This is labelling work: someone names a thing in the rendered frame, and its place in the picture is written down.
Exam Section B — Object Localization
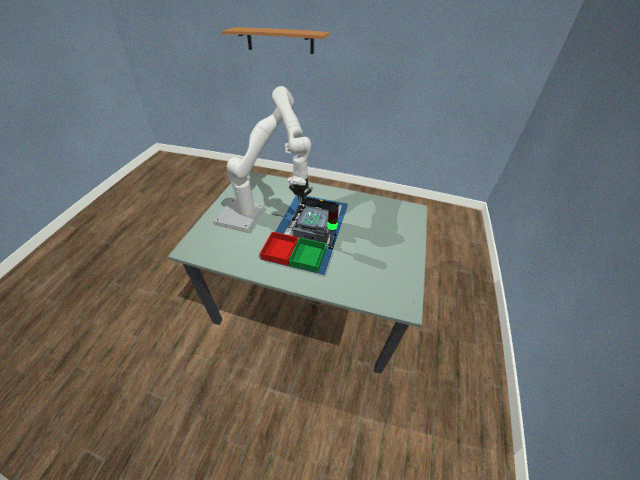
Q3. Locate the green bin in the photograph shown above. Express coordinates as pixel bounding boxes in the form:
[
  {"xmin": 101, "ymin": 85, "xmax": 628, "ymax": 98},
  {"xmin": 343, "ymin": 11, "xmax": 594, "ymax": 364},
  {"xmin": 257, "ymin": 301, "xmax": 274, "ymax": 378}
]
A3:
[{"xmin": 289, "ymin": 237, "xmax": 327, "ymax": 273}]

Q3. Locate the red bin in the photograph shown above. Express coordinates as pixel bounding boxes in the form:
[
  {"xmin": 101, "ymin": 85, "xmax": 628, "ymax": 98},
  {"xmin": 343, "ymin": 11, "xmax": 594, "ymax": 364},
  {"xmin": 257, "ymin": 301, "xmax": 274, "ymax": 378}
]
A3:
[{"xmin": 260, "ymin": 232, "xmax": 298, "ymax": 266}]

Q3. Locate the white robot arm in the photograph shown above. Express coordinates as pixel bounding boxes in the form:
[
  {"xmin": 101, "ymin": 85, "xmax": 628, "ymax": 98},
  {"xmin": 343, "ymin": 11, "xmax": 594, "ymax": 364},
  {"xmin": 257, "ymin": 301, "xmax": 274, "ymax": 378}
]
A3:
[{"xmin": 227, "ymin": 86, "xmax": 311, "ymax": 216}]

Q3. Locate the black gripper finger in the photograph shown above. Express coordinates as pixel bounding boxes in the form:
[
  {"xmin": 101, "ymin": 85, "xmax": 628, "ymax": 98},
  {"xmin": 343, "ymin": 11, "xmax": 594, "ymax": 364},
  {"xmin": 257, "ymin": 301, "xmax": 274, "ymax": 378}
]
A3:
[
  {"xmin": 289, "ymin": 184, "xmax": 301, "ymax": 202},
  {"xmin": 301, "ymin": 186, "xmax": 313, "ymax": 202}
]

